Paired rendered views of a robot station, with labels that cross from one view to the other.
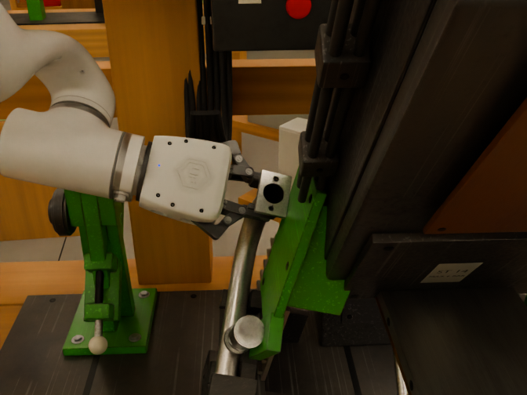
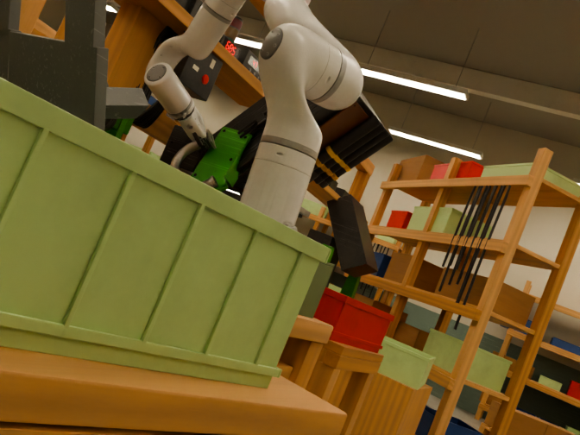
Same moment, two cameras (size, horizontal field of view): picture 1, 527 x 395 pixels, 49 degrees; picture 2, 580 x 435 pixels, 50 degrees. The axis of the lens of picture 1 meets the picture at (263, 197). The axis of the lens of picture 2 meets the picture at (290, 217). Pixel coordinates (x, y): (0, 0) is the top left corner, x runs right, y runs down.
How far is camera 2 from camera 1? 176 cm
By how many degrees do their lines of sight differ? 65
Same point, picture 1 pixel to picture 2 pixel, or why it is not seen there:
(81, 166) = (184, 95)
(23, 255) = not seen: outside the picture
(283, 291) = (230, 167)
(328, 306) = (231, 181)
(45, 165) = (177, 88)
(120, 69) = (118, 66)
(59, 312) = not seen: hidden behind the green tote
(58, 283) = not seen: hidden behind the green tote
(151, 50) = (133, 66)
